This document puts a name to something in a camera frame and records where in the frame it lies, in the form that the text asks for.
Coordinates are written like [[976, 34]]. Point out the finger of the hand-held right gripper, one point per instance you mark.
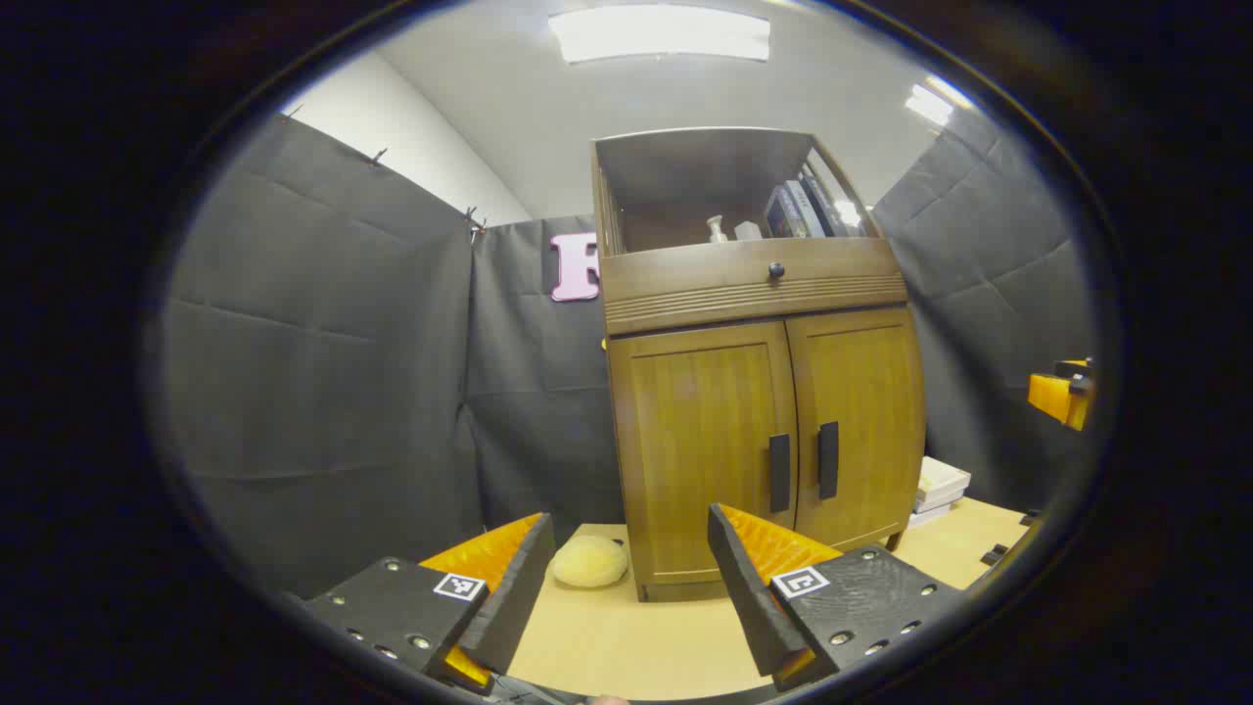
[[1057, 397]]

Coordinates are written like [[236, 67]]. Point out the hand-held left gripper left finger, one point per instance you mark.
[[514, 607]]

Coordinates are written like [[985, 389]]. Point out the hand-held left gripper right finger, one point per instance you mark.
[[754, 607]]

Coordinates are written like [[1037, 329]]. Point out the wooden shoe cabinet door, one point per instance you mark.
[[695, 441], [876, 392]]

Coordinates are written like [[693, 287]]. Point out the wooden double-door shoe cabinet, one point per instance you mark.
[[744, 294]]

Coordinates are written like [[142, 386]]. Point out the pale yellow plush ball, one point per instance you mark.
[[589, 562]]

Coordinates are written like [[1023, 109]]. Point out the white book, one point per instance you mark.
[[928, 514], [942, 480]]

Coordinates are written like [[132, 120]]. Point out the black backdrop cloth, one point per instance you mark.
[[323, 372]]

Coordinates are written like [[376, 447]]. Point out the dark book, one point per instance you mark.
[[783, 215], [825, 201]]

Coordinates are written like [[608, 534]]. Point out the small white box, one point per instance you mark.
[[748, 231]]

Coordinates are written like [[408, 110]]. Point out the small white bottle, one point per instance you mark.
[[718, 231]]

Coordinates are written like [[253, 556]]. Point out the large ceiling light panel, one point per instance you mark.
[[661, 34]]

